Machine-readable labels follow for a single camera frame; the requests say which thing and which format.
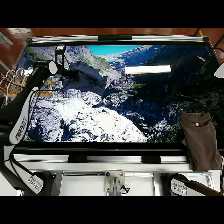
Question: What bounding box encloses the brown garment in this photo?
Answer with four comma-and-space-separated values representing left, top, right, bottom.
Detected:
180, 111, 222, 172

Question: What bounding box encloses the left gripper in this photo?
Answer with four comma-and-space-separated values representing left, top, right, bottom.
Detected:
59, 66, 82, 82

